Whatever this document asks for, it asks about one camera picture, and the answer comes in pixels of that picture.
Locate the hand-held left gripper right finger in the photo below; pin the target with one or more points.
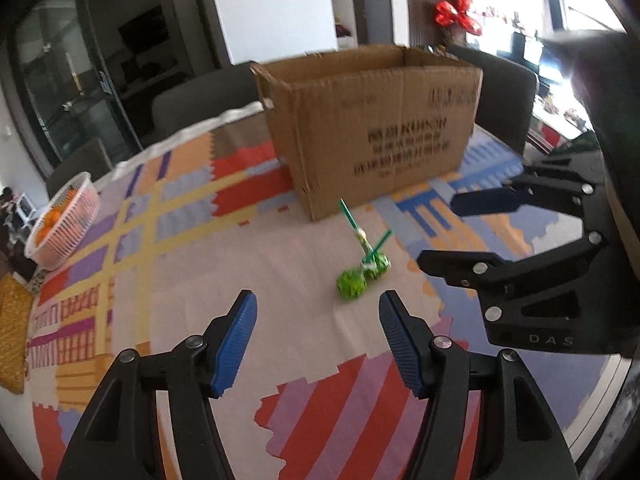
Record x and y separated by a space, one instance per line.
402 340

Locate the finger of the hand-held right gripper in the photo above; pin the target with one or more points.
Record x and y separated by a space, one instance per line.
490 201
450 265

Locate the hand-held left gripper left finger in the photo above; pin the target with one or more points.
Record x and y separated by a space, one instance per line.
235 340

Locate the green lollipop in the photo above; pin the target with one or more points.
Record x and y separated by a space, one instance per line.
351 284
378 266

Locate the brown cardboard box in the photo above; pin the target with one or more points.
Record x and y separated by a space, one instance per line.
370 130

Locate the colourful patterned tablecloth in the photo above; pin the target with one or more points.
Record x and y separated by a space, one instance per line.
200 240

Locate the grey dining chair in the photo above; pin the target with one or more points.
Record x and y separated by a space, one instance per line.
200 105
505 95
80 167

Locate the black piano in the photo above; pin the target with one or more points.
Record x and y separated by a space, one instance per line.
527 55

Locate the bunch of red foil balloons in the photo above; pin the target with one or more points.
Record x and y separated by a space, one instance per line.
457 12

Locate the white plastic basket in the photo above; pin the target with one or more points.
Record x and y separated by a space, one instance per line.
67 230

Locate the pile of oranges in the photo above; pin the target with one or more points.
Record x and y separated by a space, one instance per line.
52 217

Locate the yellow woven mat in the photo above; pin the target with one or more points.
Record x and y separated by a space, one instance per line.
12 335

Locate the dark room door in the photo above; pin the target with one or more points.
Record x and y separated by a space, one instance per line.
377 5

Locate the toys on small cabinet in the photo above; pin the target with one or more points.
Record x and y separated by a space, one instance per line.
343 28

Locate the white stool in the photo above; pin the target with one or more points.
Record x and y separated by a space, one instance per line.
25 209

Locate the black plush toy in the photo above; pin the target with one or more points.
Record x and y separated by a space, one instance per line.
7 204

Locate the black glass sliding door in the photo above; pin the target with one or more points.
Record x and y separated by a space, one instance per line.
100 60

